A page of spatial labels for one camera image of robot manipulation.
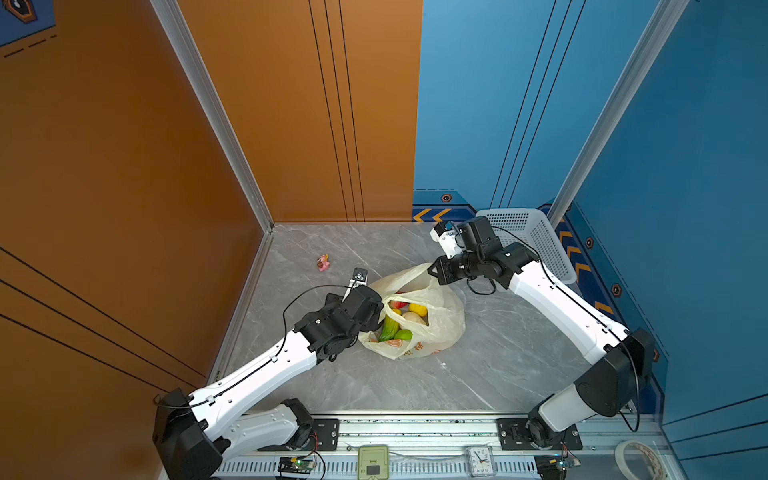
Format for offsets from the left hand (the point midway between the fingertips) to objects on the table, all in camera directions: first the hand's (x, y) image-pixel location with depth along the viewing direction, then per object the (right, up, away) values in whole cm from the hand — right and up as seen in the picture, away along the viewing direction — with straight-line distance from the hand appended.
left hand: (359, 300), depth 78 cm
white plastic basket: (+62, +21, +35) cm, 74 cm away
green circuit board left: (-15, -38, -7) cm, 42 cm away
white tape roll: (+70, -38, -11) cm, 80 cm away
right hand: (+18, +8, 0) cm, 20 cm away
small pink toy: (-16, +9, +27) cm, 33 cm away
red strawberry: (+10, -4, +15) cm, 18 cm away
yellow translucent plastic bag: (+22, -1, -3) cm, 22 cm away
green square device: (+4, -36, -10) cm, 37 cm away
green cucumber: (+8, -10, +9) cm, 16 cm away
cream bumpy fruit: (+15, -7, +9) cm, 19 cm away
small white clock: (+29, -36, -10) cm, 47 cm away
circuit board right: (+47, -38, -8) cm, 61 cm away
